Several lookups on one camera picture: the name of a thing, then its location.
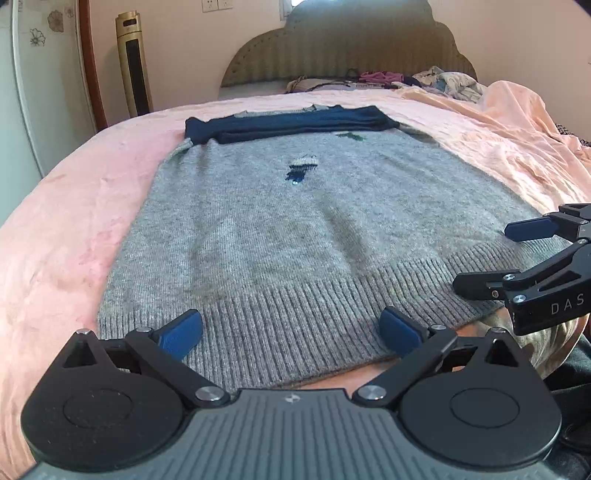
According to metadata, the pink bed blanket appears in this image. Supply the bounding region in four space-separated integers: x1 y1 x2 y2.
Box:
0 90 591 472

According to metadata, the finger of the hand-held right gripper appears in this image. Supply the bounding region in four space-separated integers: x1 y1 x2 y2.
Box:
453 239 591 302
505 203 591 243

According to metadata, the gold tower fan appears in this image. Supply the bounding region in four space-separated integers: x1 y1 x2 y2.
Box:
115 11 153 118

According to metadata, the dark patterned cloth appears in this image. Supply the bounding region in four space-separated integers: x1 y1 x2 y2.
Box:
553 122 591 149

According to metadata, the patterned pillow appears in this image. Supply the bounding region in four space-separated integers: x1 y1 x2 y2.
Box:
286 76 326 93

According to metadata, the grey and navy knit sweater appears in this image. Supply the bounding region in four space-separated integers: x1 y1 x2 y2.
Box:
98 105 573 393

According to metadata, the peach blanket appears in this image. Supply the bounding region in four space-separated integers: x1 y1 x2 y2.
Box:
392 80 591 217

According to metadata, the white flower-sticker door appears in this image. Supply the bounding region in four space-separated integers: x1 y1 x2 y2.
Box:
0 0 99 228

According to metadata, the brown wooden door frame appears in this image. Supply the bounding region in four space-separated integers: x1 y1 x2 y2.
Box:
78 0 110 133

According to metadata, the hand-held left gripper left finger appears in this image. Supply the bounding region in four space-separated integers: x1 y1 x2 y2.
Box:
59 309 230 409

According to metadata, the pile of light clothes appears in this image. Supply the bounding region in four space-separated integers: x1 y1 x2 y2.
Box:
406 66 484 100

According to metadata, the olive padded headboard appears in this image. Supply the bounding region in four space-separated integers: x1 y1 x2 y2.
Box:
219 0 478 89

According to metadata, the magenta garment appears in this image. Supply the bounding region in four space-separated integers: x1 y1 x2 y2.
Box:
359 70 403 86

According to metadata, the window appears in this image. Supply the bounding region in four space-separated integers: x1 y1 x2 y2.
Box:
281 0 315 20

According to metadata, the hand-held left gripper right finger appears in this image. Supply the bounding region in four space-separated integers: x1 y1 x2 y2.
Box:
352 306 529 409

